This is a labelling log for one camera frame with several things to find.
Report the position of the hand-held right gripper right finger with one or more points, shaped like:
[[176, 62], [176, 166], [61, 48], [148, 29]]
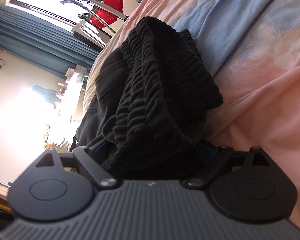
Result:
[[207, 151]]

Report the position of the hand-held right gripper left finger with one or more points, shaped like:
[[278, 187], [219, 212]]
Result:
[[98, 151]]

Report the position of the pastel bed sheet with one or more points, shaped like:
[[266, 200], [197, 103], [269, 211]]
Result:
[[265, 80]]

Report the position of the dark grey jeans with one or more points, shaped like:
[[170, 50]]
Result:
[[107, 80]]

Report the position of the white dressing table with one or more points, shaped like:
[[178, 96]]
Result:
[[77, 78]]

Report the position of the teal curtain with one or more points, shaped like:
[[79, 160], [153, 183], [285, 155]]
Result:
[[40, 40]]

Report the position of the red cloth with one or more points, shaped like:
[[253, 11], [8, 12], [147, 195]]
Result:
[[112, 0]]

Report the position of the white tissue box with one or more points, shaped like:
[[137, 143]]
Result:
[[70, 72]]

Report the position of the white steamer base unit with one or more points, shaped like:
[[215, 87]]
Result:
[[90, 30]]

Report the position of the silver garment steamer pole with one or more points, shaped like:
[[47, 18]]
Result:
[[110, 8]]

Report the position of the teal framed mirror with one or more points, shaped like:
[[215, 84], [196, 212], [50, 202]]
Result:
[[43, 91]]

